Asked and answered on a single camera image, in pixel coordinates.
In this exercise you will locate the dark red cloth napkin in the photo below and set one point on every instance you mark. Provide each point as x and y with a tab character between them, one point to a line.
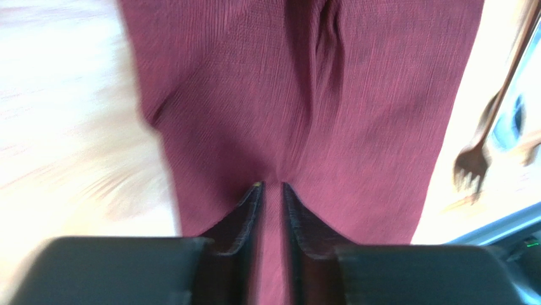
346	101

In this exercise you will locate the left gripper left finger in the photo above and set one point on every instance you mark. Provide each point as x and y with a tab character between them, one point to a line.
212	268

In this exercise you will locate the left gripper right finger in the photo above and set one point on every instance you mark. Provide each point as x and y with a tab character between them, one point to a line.
327	268

